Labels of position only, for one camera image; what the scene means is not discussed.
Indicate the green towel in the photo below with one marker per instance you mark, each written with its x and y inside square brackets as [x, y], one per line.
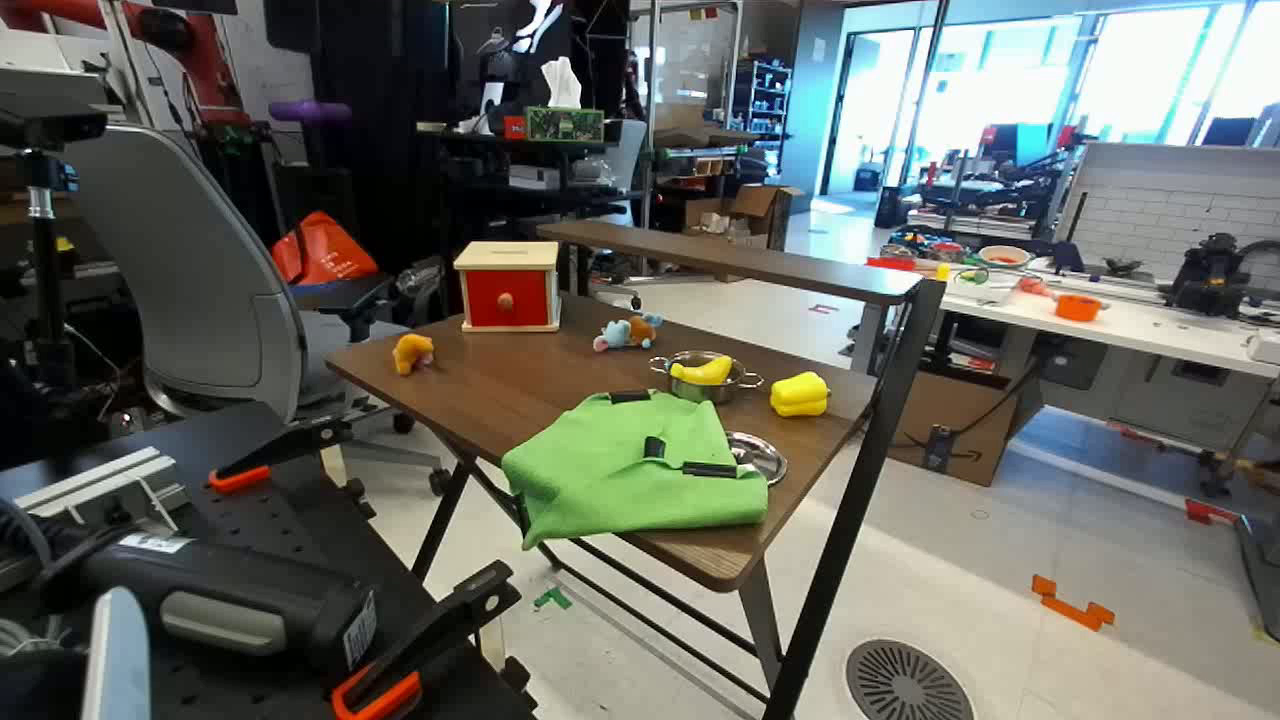
[614, 472]

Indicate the blue plush toy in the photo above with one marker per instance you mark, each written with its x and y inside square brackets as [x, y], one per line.
[622, 332]

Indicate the yellow banana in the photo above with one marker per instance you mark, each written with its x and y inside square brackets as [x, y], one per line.
[703, 372]

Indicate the wooden box with red drawer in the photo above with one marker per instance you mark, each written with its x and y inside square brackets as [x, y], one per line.
[504, 303]

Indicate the open cardboard box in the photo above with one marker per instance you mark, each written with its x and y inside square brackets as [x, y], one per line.
[745, 213]

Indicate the orange plush toy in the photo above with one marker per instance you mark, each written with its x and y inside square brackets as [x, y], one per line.
[411, 355]

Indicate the black storage shelf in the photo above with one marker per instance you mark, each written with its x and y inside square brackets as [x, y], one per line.
[492, 180]

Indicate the green printed box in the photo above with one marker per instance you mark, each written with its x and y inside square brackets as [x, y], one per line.
[564, 125]

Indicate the white tissue paper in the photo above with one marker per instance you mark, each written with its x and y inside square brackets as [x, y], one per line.
[563, 82]

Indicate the cardboard box under table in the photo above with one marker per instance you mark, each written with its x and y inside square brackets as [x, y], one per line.
[953, 425]

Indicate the orange bag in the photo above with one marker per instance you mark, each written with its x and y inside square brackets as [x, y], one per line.
[321, 255]

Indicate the purple round cushion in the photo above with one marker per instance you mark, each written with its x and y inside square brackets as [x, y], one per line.
[308, 111]

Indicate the round floor drain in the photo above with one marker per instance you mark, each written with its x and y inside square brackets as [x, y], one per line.
[904, 682]

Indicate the black perforated base table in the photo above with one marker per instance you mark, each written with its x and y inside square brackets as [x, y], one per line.
[253, 535]

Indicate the orange bowl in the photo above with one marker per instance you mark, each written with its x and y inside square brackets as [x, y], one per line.
[1077, 309]

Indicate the grey office chair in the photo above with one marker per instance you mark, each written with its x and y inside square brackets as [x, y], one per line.
[202, 273]

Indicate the black and grey control box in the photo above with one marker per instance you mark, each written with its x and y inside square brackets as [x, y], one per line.
[224, 605]

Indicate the white work table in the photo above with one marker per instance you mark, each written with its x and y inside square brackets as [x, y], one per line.
[1146, 324]

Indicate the white pegboard panel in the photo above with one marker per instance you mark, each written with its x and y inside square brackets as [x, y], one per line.
[1174, 207]

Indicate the black machine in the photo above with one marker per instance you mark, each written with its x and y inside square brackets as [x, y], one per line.
[1206, 282]

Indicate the white blue plastic panel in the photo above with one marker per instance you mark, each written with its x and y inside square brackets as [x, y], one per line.
[119, 661]

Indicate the brown table with black frame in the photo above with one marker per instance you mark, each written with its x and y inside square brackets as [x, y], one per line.
[522, 384]

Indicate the white aluminium rail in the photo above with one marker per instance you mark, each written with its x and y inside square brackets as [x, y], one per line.
[102, 479]

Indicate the black camera stand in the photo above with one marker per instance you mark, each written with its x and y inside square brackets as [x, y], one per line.
[47, 265]

